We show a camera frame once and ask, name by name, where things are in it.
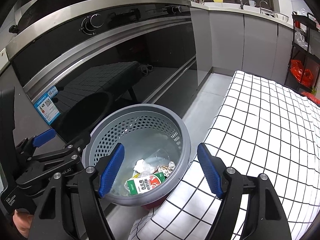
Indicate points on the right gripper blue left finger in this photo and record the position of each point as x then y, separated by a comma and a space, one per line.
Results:
108, 168

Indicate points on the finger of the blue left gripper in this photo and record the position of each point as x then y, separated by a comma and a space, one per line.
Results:
44, 137

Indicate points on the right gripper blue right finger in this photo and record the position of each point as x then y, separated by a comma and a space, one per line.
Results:
211, 173

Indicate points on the green white carton box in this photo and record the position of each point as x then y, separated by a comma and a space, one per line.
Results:
144, 184

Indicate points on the white tissue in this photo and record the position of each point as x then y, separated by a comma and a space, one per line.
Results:
142, 168

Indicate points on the printed paper ball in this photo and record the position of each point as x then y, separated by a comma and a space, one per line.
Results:
166, 169

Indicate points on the clear plastic cup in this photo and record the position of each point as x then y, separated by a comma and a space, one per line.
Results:
158, 158

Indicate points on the grey perforated trash basket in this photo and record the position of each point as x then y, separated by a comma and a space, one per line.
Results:
142, 129

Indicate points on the grey kitchen cabinets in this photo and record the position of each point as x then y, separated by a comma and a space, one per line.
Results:
228, 39

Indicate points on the person's left hand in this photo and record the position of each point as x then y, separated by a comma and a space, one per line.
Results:
22, 221

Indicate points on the blue energy label sticker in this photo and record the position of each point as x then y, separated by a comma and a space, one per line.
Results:
47, 108

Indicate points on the small blue qr sticker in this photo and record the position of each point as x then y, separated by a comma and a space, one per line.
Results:
52, 91

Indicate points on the white checkered tablecloth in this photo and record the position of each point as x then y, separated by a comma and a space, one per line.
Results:
261, 127

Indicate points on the black built-in oven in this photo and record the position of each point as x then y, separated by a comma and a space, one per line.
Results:
101, 55

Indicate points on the red plastic bag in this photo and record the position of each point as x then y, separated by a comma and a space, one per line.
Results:
301, 74

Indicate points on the black storage rack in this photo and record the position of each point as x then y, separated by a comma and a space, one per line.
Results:
305, 47

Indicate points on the white mug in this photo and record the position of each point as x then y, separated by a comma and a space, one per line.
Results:
252, 3

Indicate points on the chrome sink faucet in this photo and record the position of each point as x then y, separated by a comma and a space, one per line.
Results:
261, 8

